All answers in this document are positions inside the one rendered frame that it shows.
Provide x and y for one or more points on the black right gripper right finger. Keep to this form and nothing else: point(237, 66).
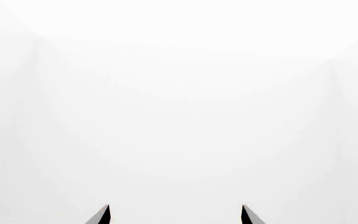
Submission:
point(249, 217)

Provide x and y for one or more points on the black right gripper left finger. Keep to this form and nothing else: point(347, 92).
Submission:
point(102, 217)

